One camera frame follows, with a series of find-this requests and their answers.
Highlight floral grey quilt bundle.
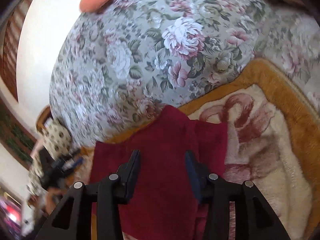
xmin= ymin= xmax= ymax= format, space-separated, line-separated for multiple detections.
xmin=49 ymin=0 xmax=270 ymax=146

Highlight cream dotted pillow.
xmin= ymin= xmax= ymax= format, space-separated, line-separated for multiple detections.
xmin=27 ymin=119 xmax=73 ymax=196

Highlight person's left hand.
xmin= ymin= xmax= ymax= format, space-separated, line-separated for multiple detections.
xmin=45 ymin=187 xmax=67 ymax=215

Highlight dark red long-sleeve shirt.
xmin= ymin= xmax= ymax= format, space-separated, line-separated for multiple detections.
xmin=90 ymin=106 xmax=228 ymax=239

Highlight fleece blanket with orange border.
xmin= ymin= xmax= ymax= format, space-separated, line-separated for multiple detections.
xmin=81 ymin=60 xmax=319 ymax=239

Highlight floral bed sheet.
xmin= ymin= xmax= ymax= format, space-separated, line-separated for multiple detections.
xmin=255 ymin=7 xmax=319 ymax=111

